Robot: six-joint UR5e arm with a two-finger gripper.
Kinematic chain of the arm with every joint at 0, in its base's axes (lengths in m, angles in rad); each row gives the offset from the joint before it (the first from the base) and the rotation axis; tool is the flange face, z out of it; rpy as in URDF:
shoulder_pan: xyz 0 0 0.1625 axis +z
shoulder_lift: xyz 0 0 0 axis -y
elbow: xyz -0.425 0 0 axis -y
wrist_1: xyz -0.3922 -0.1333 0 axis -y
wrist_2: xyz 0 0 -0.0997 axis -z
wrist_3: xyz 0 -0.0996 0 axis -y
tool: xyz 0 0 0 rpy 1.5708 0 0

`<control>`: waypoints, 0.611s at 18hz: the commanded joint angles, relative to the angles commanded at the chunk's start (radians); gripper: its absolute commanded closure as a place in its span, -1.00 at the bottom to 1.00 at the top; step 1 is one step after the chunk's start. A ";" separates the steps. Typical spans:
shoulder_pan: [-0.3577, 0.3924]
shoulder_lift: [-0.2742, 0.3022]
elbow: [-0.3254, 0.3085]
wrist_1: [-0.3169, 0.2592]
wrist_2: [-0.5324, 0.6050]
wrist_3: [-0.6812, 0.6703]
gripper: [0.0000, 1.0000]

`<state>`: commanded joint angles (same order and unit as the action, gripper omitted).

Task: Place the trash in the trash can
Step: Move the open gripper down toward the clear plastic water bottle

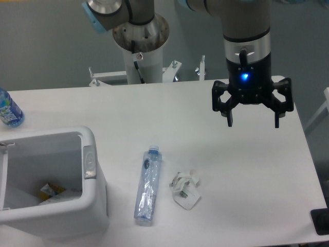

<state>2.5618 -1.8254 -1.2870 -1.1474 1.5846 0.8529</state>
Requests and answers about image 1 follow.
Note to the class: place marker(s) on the yellow white trash in bin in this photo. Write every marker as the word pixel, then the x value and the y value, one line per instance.
pixel 51 193

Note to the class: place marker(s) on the blue labelled water bottle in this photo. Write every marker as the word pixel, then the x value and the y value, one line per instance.
pixel 11 113

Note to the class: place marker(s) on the white metal base frame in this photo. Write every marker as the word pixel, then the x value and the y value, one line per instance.
pixel 99 79

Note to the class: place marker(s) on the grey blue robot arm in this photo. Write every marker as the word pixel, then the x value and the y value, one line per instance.
pixel 140 31

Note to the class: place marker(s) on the white frame at right edge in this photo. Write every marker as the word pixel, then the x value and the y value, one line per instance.
pixel 318 116

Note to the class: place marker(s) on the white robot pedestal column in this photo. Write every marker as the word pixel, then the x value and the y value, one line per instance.
pixel 149 67

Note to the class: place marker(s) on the black device at table edge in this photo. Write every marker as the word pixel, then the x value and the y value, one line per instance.
pixel 320 220

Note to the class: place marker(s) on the white plastic wrapper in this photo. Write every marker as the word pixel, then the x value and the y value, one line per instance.
pixel 184 189

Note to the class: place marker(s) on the white plastic trash can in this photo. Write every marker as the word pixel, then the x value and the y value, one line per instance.
pixel 66 157

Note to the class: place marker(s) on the clear plastic bottle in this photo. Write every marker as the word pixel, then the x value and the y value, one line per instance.
pixel 148 186

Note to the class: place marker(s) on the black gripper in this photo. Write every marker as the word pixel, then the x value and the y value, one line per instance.
pixel 253 85

